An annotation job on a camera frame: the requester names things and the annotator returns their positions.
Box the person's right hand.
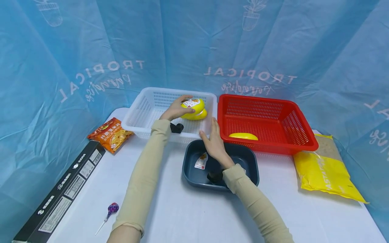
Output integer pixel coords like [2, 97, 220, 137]
[199, 117, 236, 169]

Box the person's left hand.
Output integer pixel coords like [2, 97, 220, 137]
[159, 95, 196, 122]

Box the yellow oval pack with label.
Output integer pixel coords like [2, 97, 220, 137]
[181, 98, 206, 115]

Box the person's right forearm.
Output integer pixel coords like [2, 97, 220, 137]
[223, 164, 295, 243]

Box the person's left forearm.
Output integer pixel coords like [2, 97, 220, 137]
[107, 119, 172, 243]

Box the white and red small packet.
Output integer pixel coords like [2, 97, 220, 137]
[194, 152, 209, 170]

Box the dark blue tray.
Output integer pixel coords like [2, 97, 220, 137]
[182, 139, 260, 191]

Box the white plastic basket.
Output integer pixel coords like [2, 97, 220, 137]
[121, 87, 218, 144]

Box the red plastic basket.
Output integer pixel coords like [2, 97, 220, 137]
[217, 94, 319, 156]

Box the orange snack packet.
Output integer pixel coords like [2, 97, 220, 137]
[87, 117, 134, 154]

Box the purple lollipop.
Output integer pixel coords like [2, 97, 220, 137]
[95, 202, 120, 236]

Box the yellow and beige bag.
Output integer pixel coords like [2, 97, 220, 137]
[293, 134, 370, 205]

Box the long black box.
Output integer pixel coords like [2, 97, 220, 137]
[12, 140, 106, 243]

